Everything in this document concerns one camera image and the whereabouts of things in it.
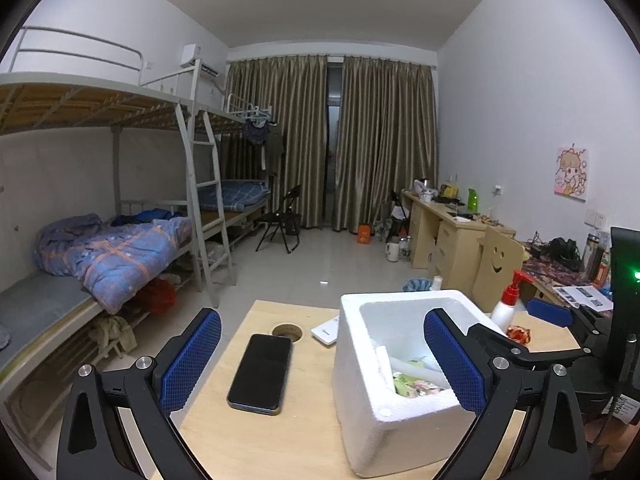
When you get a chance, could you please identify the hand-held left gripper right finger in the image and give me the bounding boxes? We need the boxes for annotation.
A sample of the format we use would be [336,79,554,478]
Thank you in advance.
[423,308,591,480]

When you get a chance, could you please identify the blue checked mattress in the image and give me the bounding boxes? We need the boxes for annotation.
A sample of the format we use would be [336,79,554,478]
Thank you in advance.
[219,179,271,213]

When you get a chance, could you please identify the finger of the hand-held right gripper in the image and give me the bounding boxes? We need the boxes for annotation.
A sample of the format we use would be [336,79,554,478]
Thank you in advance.
[467,323,609,369]
[526,297,614,342]

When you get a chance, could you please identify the grey mattress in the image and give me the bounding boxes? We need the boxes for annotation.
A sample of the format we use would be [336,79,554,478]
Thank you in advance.
[0,272,97,372]

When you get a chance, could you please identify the blue plaid blanket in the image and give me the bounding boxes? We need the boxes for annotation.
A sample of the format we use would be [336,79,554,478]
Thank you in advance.
[37,212,194,314]

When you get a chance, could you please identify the beige cloth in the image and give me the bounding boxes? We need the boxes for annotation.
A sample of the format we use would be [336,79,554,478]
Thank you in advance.
[89,314,139,357]

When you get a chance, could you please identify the white flat device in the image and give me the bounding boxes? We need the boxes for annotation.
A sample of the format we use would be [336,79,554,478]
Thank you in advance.
[310,314,341,347]

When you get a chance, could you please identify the brown curtain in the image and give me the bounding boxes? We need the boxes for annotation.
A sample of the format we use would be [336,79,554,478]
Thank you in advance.
[225,54,329,229]
[333,54,439,234]

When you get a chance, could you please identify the dark hanging clothes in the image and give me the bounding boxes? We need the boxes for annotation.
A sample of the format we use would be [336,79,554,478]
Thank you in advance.
[243,122,286,177]

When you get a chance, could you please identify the wooden chair with smiley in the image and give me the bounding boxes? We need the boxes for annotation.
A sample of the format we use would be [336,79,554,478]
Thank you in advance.
[472,224,531,302]

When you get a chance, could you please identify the black smartphone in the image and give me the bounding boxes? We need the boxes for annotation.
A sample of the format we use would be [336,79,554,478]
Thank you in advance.
[226,333,294,416]

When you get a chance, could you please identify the wooden desk with drawers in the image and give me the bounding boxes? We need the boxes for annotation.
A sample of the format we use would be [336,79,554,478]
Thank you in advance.
[401,189,517,282]

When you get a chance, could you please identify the black tripod stand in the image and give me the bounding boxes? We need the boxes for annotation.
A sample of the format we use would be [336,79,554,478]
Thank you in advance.
[382,190,409,237]

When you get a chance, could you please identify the white foam box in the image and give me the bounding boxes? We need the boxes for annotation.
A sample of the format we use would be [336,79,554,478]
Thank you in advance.
[332,289,512,479]

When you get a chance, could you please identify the silver thermos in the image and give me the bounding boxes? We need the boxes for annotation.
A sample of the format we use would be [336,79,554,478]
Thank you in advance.
[582,232,601,282]

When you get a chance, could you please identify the black cables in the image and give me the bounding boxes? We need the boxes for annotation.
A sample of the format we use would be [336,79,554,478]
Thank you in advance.
[527,230,551,257]

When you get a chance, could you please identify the blue clothes hangers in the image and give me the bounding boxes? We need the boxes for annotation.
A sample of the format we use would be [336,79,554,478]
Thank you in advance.
[234,106,274,129]

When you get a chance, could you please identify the white bunk bed ladder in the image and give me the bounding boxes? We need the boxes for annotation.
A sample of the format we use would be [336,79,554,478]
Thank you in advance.
[174,102,234,309]

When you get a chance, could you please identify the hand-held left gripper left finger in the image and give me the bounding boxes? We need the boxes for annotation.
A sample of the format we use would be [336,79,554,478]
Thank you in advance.
[56,307,223,480]

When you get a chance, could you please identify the white air conditioner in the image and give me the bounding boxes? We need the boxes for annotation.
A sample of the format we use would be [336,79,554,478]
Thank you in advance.
[180,43,223,79]

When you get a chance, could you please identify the red cloth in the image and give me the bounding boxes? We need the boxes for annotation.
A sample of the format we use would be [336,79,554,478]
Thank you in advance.
[132,277,177,317]

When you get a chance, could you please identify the cartoon wall poster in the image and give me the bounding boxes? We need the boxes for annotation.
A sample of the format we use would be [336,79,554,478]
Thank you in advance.
[552,146,591,202]

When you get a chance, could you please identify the black headphones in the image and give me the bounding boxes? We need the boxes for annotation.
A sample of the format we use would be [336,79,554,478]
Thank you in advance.
[549,237,581,264]

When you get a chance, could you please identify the white lotion pump bottle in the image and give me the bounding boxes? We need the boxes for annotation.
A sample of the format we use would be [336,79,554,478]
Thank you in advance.
[489,268,536,329]

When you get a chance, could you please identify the black folding chair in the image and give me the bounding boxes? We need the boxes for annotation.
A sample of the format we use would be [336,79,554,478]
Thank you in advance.
[255,184,304,255]

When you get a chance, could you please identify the white foam sheet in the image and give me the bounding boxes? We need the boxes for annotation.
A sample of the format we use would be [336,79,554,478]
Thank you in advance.
[394,357,442,375]

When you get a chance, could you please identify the printed paper sheets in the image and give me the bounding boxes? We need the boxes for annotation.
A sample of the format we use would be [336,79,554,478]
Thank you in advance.
[552,284,614,312]

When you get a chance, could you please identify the white metal bunk bed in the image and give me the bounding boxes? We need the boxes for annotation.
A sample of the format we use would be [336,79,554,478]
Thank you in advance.
[190,92,281,257]
[0,25,236,472]

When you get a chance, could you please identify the person's right hand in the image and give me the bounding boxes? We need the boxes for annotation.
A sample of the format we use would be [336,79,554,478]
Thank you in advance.
[584,417,640,462]

